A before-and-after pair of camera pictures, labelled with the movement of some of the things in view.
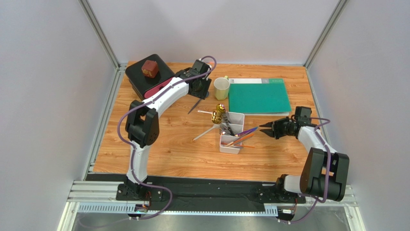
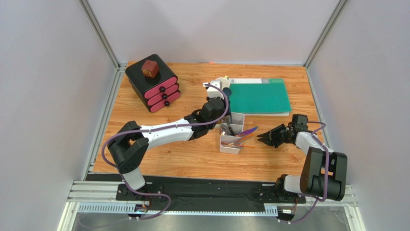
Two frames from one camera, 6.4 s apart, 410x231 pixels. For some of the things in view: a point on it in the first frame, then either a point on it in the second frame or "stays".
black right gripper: [276, 128] -> [275, 136]
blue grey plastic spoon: [207, 95] -> [227, 91]
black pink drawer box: [140, 83] stays
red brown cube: [150, 68] stays
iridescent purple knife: [246, 132] stays
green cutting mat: [259, 96] stays
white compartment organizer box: [233, 124] stays
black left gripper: [201, 94] -> [225, 108]
